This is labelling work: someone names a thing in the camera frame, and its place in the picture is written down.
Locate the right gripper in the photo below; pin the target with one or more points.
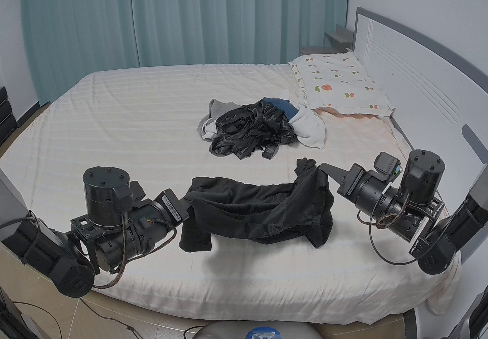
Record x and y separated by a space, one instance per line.
371 196

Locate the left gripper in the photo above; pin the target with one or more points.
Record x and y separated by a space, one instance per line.
152 223

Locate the black T-shirt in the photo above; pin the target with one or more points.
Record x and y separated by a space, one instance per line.
259 208

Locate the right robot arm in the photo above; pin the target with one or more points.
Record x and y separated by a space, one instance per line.
423 177

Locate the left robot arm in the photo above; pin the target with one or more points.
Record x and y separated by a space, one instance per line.
106 192

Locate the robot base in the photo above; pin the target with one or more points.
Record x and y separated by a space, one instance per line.
259 331

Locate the bed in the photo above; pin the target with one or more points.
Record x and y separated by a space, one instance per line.
152 131

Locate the pile of clothes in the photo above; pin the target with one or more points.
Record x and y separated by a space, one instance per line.
251 128

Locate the white printed pillow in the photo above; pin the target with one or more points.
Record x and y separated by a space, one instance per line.
339 82

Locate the grey bedside table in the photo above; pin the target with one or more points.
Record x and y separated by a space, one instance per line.
335 40

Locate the black chest of drawers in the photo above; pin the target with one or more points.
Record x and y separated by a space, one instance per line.
5 116

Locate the blue-green curtain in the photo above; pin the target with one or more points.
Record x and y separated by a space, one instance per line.
76 25
228 6

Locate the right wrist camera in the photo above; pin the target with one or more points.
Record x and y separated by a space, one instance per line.
387 166

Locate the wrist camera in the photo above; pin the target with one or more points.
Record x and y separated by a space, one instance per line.
137 190
387 166

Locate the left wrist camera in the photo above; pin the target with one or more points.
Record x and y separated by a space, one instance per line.
137 190

